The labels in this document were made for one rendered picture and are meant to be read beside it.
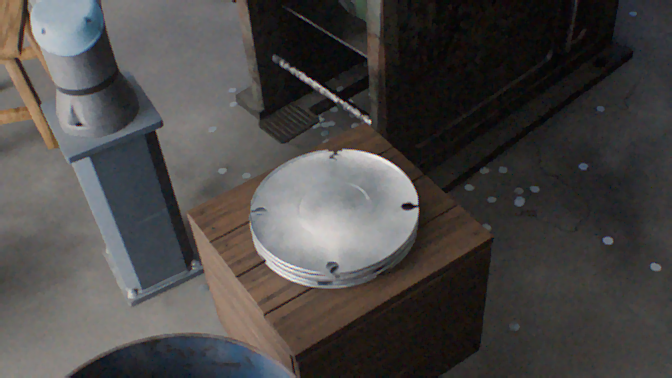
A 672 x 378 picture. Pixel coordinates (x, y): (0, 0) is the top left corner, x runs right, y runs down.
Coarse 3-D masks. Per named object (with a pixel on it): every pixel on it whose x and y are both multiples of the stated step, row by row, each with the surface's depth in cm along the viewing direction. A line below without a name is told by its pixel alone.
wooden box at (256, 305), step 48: (336, 144) 152; (384, 144) 151; (240, 192) 144; (432, 192) 141; (240, 240) 136; (432, 240) 133; (480, 240) 132; (240, 288) 131; (288, 288) 128; (384, 288) 127; (432, 288) 131; (480, 288) 142; (240, 336) 152; (288, 336) 121; (336, 336) 122; (384, 336) 131; (432, 336) 141; (480, 336) 154
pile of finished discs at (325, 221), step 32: (320, 160) 143; (352, 160) 143; (384, 160) 142; (256, 192) 138; (288, 192) 138; (320, 192) 137; (352, 192) 136; (384, 192) 137; (256, 224) 133; (288, 224) 133; (320, 224) 131; (352, 224) 131; (384, 224) 131; (416, 224) 131; (288, 256) 128; (320, 256) 127; (352, 256) 127; (384, 256) 126; (320, 288) 127
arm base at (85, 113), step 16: (112, 80) 139; (64, 96) 139; (80, 96) 138; (96, 96) 138; (112, 96) 140; (128, 96) 144; (64, 112) 141; (80, 112) 139; (96, 112) 139; (112, 112) 141; (128, 112) 143; (64, 128) 143; (80, 128) 141; (96, 128) 141; (112, 128) 142
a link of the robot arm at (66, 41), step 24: (48, 0) 133; (72, 0) 133; (48, 24) 129; (72, 24) 129; (96, 24) 132; (48, 48) 131; (72, 48) 131; (96, 48) 133; (72, 72) 134; (96, 72) 136
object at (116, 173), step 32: (128, 128) 143; (96, 160) 144; (128, 160) 148; (160, 160) 154; (96, 192) 150; (128, 192) 152; (160, 192) 157; (128, 224) 157; (160, 224) 162; (128, 256) 163; (160, 256) 168; (192, 256) 176; (128, 288) 172; (160, 288) 172
